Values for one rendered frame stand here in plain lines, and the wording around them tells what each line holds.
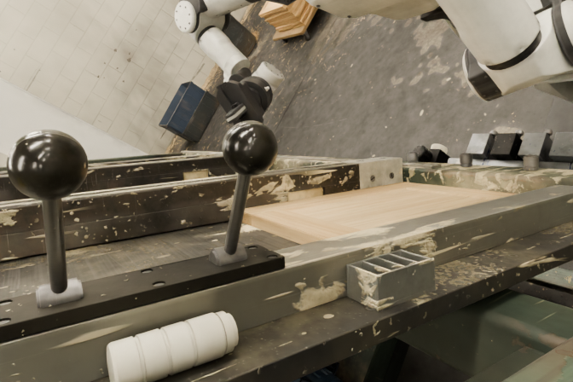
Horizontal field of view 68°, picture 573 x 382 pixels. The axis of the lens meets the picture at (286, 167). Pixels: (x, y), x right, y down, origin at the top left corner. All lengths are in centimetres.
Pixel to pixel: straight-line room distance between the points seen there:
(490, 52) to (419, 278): 27
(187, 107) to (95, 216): 445
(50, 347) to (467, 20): 47
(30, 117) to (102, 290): 425
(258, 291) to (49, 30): 572
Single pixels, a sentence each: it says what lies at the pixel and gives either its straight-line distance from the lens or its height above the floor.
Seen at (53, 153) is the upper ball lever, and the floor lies 154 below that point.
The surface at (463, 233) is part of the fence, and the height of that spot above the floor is 115.
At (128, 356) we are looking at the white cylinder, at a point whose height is 145.
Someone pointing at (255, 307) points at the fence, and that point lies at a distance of 34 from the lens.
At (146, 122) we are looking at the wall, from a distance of 604.
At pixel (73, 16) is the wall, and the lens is 601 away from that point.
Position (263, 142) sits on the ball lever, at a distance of 27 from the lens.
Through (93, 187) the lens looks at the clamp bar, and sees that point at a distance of 126.
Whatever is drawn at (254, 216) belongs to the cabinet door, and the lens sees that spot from 66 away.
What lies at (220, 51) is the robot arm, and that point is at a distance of 111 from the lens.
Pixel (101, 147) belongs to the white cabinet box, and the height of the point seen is 95.
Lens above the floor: 155
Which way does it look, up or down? 29 degrees down
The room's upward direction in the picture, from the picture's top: 58 degrees counter-clockwise
